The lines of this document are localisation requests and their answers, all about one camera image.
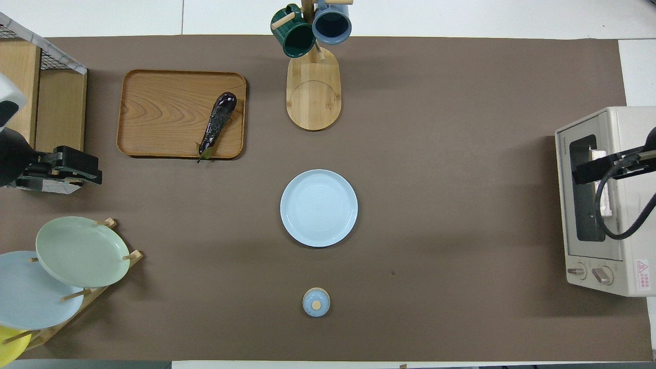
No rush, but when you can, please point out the yellow racked plate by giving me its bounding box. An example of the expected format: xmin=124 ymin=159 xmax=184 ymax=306
xmin=0 ymin=324 xmax=32 ymax=367

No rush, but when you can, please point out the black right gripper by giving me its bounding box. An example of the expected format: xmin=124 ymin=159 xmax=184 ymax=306
xmin=572 ymin=149 xmax=644 ymax=185

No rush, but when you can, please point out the wooden mug tree stand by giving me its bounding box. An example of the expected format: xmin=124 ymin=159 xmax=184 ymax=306
xmin=271 ymin=0 xmax=354 ymax=132

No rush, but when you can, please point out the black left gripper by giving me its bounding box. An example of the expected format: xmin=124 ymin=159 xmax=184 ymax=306
xmin=31 ymin=146 xmax=103 ymax=186

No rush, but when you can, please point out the rectangular wooden tray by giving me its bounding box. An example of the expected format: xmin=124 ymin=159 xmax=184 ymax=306
xmin=116 ymin=69 xmax=248 ymax=159

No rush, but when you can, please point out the black wire basket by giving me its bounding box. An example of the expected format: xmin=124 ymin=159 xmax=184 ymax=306
xmin=0 ymin=13 xmax=88 ymax=75

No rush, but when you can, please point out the wooden plate rack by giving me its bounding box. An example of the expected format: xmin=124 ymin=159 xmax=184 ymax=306
xmin=3 ymin=218 xmax=144 ymax=352

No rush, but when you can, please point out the blue mug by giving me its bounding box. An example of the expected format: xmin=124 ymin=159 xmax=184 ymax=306
xmin=312 ymin=0 xmax=353 ymax=45

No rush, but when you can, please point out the dark green mug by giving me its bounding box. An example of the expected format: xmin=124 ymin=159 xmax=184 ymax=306
xmin=271 ymin=4 xmax=317 ymax=58

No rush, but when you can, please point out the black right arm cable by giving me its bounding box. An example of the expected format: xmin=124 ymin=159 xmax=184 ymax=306
xmin=593 ymin=163 xmax=656 ymax=240

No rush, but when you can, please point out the dark purple eggplant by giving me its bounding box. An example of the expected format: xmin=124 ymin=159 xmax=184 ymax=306
xmin=197 ymin=92 xmax=238 ymax=163

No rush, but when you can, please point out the brown table mat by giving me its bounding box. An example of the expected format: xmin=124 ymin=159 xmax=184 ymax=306
xmin=0 ymin=35 xmax=652 ymax=362

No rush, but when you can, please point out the cream toaster oven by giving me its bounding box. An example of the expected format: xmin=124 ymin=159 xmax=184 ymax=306
xmin=555 ymin=106 xmax=656 ymax=298

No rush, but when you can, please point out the pale green racked plate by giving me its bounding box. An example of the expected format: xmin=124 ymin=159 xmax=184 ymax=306
xmin=35 ymin=216 xmax=131 ymax=289

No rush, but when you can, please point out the wooden shelf unit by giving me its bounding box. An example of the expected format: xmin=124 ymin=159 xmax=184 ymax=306
xmin=0 ymin=13 xmax=88 ymax=194

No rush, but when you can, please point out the light blue racked plate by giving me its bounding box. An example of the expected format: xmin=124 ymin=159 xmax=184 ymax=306
xmin=0 ymin=250 xmax=85 ymax=331

